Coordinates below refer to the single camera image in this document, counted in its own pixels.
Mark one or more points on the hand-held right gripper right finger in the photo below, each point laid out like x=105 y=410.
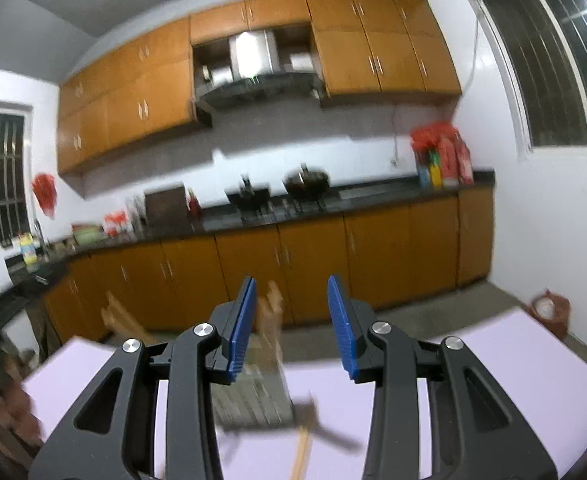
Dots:
x=343 y=330

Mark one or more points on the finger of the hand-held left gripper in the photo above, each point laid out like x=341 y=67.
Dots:
x=43 y=277

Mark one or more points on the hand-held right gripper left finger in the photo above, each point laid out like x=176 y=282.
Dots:
x=238 y=330

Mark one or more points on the green perforated utensil holder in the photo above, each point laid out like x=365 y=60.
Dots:
x=253 y=395

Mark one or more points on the person's left hand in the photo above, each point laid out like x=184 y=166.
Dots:
x=20 y=412

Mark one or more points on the yellow detergent bottle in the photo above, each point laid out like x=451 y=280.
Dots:
x=28 y=250

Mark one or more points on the metal faucet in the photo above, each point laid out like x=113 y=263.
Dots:
x=39 y=232

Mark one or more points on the stacked green bowls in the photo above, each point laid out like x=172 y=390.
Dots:
x=88 y=234

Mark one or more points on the hanging red plastic bag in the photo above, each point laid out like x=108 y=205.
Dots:
x=44 y=194

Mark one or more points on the wooden base cabinets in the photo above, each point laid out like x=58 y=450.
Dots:
x=398 y=250

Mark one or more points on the small barred window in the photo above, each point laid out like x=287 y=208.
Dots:
x=0 y=180

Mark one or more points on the clear plastic container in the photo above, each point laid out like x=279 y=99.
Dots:
x=137 y=212

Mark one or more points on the gas stove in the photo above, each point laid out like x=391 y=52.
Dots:
x=283 y=209

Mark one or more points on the small red bottle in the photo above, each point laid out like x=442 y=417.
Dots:
x=194 y=206

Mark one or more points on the black kitchen countertop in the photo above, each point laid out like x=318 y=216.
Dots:
x=373 y=197

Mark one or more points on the dark wooden cutting board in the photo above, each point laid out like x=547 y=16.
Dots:
x=166 y=206

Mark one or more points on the black wok with lid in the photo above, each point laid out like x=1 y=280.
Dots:
x=307 y=182

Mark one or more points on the purple tablecloth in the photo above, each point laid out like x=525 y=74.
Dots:
x=498 y=360

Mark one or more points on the blue box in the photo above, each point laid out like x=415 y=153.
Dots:
x=424 y=175

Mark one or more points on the yellow box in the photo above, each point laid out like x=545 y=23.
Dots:
x=436 y=175

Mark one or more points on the tall red bottle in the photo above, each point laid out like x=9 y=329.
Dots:
x=450 y=162
x=465 y=164

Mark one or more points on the brown clay pot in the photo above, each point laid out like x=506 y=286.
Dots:
x=553 y=315

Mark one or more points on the steel range hood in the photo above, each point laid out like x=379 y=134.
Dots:
x=253 y=65

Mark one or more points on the large barred window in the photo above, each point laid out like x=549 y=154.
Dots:
x=548 y=60

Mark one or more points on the wooden wall cabinets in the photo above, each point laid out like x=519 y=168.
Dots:
x=373 y=45

